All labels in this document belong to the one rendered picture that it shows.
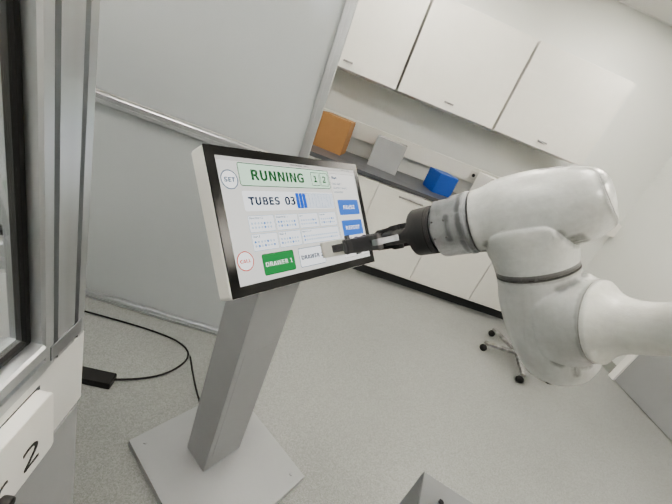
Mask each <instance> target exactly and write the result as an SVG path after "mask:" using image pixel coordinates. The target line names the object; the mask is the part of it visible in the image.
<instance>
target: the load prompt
mask: <svg viewBox="0 0 672 504"><path fill-rule="evenodd" d="M236 165H237V170H238V175H239V180H240V185H241V186H255V187H282V188H310V189H331V187H330V182H329V177H328V172H327V171H323V170H313V169H303V168H294V167H284V166H274V165H264V164H254V163H245V162H236Z"/></svg>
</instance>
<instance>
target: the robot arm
mask: <svg viewBox="0 0 672 504"><path fill-rule="evenodd" d="M618 223H619V214H618V201H617V195H616V191H615V187H614V184H613V182H612V180H611V178H610V177H609V175H608V174H607V173H606V172H604V171H603V170H601V169H599V168H596V167H593V166H589V165H567V166H557V167H549V168H541V169H534V170H529V171H524V172H520V173H516V174H512V175H508V176H505V177H502V178H499V179H496V180H493V181H491V182H489V183H487V184H486V185H484V186H482V187H480V188H478V189H475V190H471V191H465V192H462V193H460V194H456V195H452V196H449V197H448V198H447V197H446V198H445V199H441V200H438V201H436V200H434V202H433V203H432V205H431V206H426V207H422V208H418V209H414V210H411V211H410V212H409V214H408V215H407V218H406V223H401V224H397V225H393V226H389V227H388V228H385V229H381V230H377V231H376V232H375V233H373V234H368V235H365V234H364V235H362V236H360V237H357V236H356V237H354V238H352V237H349V235H346V236H344V238H343V239H338V240H333V241H329V242H324V243H320V246H321V251H322V255H323V258H328V257H334V256H340V255H345V254H347V255H348V254H351V253H356V254H360V253H361V252H365V251H372V250H379V251H380V250H386V249H401V248H404V247H405V246H410V247H411V249H412V250H413V251H414V252H415V253H416V254H418V255H429V254H436V253H441V254H442V255H444V256H455V255H463V254H470V253H473V254H476V253H479V252H487V254H488V256H489V258H490V260H491V262H492V264H493V267H494V270H495V273H496V277H497V283H498V297H499V303H500V308H501V312H502V316H503V319H504V323H505V326H506V329H507V332H508V335H509V338H510V341H511V343H512V346H513V348H514V350H515V352H516V354H517V355H518V357H519V359H520V361H521V362H522V363H523V365H524V366H525V367H526V368H527V369H528V371H529V372H530V373H531V374H533V375H534V376H535V377H537V378H538V379H540V380H542V381H545V382H547V383H549V384H552V385H556V386H563V387H570V386H577V385H581V384H584V383H586V382H588V381H589V380H590V379H592V378H593V377H594V376H595V375H596V374H597V373H598V371H599V370H600V369H601V366H602V365H606V364H608V363H610V362H611V361H612V360H614V359H615V358H617V357H619V356H622V355H649V356H672V302H648V301H642V300H637V299H634V298H631V297H628V296H626V295H625V294H623V293H622V292H621V291H620V290H619V289H618V288H617V286H616V285H615V284H614V283H613V282H611V281H608V280H601V279H599V278H597V277H595V276H593V275H592V274H590V273H585V272H584V270H583V267H582V262H581V254H580V244H585V243H591V242H594V241H596V240H597V239H599V238H601V237H602V236H604V235H605V234H607V233H608V232H610V231H611V230H612V229H613V228H615V227H616V226H617V224H618Z"/></svg>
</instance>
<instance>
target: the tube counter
mask: <svg viewBox="0 0 672 504"><path fill-rule="evenodd" d="M283 198H284V203H285V208H286V210H300V209H329V208H335V207H334V202H333V197H332V193H319V192H283Z"/></svg>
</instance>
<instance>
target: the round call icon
mask: <svg viewBox="0 0 672 504"><path fill-rule="evenodd" d="M234 253H235V258H236V263H237V268H238V273H239V274H240V273H245V272H250V271H254V270H256V265H255V260H254V255H253V250H245V251H238V252H234Z"/></svg>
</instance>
